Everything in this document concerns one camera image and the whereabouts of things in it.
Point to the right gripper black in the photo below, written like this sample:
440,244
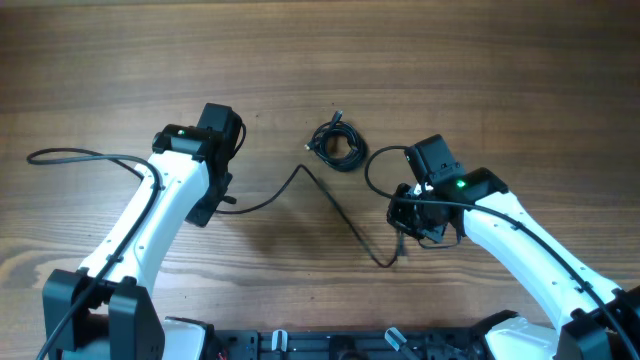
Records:
398,216

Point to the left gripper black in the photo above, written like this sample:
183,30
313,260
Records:
199,216

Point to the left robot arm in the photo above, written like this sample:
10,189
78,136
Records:
103,310

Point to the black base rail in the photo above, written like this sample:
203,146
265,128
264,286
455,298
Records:
434,343

